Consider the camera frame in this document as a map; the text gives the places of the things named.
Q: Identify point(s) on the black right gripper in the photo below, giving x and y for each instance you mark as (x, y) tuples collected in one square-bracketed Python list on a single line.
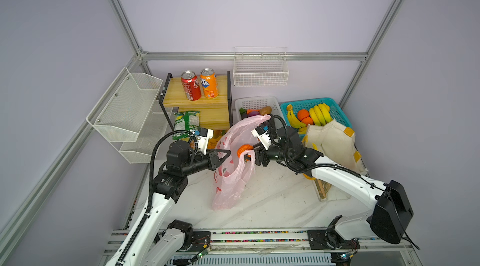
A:
[(260, 155)]

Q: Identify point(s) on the brown potato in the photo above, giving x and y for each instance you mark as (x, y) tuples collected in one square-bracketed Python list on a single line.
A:
[(265, 111)]

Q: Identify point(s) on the white mesh wall rack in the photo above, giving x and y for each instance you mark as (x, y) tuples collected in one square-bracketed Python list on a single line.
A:
[(128, 116)]

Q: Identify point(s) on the orange mango gummy bag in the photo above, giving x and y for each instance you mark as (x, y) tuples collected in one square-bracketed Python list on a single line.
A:
[(217, 136)]

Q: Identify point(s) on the white plastic vegetable basket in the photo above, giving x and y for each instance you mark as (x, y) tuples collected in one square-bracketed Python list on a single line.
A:
[(257, 103)]

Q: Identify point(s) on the orange soda can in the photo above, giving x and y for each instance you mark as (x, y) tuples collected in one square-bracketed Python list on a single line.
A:
[(209, 83)]

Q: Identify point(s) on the teal plastic fruit basket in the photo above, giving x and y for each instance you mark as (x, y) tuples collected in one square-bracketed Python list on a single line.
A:
[(335, 111)]

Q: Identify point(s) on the purple onion back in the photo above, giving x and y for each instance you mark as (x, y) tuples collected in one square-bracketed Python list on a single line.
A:
[(252, 113)]

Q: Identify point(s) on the white canvas tote bag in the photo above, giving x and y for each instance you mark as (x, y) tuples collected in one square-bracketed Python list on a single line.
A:
[(337, 142)]

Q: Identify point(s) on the orange fruit back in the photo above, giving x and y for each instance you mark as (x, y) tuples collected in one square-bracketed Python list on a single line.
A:
[(302, 114)]

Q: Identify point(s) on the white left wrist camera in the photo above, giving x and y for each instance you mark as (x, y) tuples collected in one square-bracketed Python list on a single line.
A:
[(203, 136)]

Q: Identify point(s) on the white wire wall basket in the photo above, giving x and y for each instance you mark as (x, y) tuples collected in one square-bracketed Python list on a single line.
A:
[(260, 67)]

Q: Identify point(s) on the yellow banana left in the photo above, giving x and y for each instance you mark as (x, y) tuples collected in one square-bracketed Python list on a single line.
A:
[(294, 122)]

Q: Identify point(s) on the yellow banana bunch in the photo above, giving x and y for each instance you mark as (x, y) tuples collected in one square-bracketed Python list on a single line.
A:
[(320, 114)]

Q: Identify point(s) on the orange toy pumpkin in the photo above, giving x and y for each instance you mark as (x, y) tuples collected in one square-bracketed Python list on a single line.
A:
[(244, 148)]

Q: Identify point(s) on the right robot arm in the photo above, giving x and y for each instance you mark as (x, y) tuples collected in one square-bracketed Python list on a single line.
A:
[(388, 209)]

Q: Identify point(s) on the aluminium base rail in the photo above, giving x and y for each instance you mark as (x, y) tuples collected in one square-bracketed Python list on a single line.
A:
[(283, 246)]

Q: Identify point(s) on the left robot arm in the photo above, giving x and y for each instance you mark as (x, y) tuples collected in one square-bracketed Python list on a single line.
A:
[(161, 198)]

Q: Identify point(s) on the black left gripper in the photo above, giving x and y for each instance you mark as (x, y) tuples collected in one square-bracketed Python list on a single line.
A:
[(214, 163)]

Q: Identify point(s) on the red cola can middle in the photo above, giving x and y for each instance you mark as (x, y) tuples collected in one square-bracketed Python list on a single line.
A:
[(191, 86)]

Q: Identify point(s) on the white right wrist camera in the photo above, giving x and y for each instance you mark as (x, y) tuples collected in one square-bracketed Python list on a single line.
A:
[(263, 135)]

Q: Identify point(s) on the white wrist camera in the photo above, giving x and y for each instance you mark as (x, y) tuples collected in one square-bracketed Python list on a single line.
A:
[(263, 135), (203, 136)]

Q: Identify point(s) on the green snack bag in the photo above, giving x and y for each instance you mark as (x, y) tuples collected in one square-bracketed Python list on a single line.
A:
[(188, 121)]

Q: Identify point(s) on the black frame wooden shelf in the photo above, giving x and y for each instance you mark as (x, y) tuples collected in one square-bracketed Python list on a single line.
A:
[(215, 113)]

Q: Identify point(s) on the pink plastic grocery bag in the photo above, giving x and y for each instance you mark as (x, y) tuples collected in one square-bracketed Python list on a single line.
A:
[(233, 175)]

